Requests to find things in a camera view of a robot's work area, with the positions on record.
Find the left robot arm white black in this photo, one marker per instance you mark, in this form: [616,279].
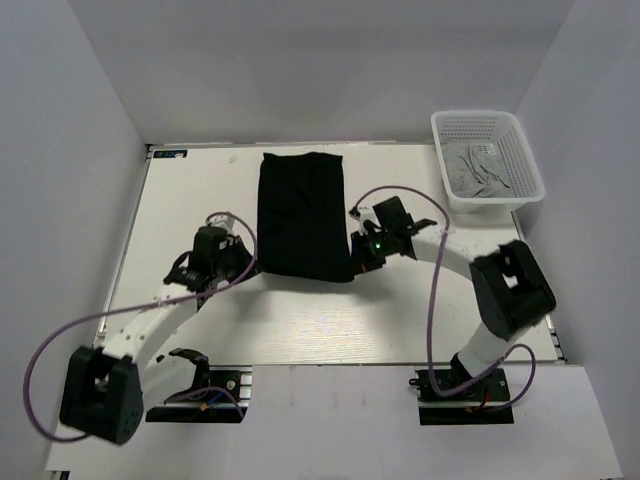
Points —
[109,389]

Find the blue label sticker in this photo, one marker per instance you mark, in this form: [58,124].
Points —
[170,154]

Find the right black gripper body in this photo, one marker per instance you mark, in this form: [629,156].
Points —
[360,253]

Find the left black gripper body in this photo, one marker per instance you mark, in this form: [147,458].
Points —
[240,255]

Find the black t shirt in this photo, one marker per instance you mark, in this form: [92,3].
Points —
[301,217]

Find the grey t shirt in basket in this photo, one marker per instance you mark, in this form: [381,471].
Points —
[474,171]

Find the white plastic basket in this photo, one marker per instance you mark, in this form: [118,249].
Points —
[502,133]

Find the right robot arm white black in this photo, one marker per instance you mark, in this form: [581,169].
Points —
[511,292]

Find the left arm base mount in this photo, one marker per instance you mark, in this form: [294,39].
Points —
[222,396]

